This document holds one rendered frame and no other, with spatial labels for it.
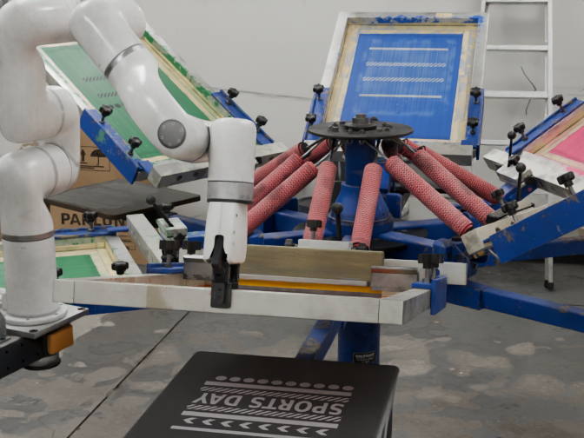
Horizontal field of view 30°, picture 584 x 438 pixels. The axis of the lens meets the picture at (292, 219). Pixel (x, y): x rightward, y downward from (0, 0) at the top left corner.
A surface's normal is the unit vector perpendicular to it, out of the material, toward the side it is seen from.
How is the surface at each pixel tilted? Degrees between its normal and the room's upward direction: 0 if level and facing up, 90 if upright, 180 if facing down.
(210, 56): 90
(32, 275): 90
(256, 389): 0
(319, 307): 75
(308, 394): 0
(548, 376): 0
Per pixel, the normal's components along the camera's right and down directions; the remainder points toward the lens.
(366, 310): -0.21, -0.03
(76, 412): 0.00, -0.97
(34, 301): 0.30, 0.23
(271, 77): -0.22, 0.24
